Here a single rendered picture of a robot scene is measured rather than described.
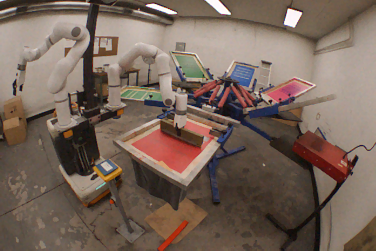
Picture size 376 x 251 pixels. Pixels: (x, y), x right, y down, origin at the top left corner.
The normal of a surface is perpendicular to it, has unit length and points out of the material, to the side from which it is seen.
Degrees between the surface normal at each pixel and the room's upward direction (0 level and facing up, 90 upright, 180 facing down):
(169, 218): 2
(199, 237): 0
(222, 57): 90
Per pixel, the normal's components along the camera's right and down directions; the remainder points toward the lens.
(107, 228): 0.13, -0.92
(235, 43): -0.50, 0.26
